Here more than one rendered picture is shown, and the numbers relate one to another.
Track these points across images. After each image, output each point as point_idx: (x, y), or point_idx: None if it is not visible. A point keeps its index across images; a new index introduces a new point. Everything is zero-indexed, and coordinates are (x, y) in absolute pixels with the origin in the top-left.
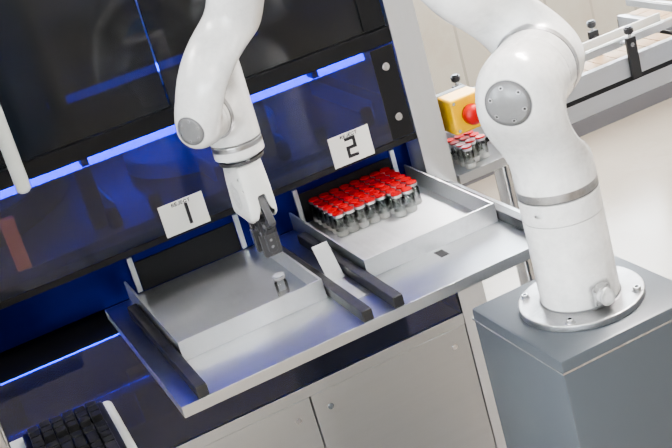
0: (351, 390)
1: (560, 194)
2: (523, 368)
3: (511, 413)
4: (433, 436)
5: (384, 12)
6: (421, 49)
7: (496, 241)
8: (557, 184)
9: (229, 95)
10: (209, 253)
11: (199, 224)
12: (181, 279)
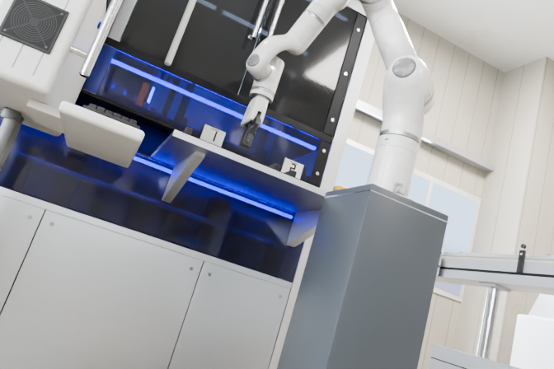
0: (223, 275)
1: (403, 130)
2: (343, 207)
3: (318, 247)
4: (242, 335)
5: (335, 132)
6: (340, 156)
7: None
8: (404, 125)
9: (274, 67)
10: None
11: (215, 144)
12: None
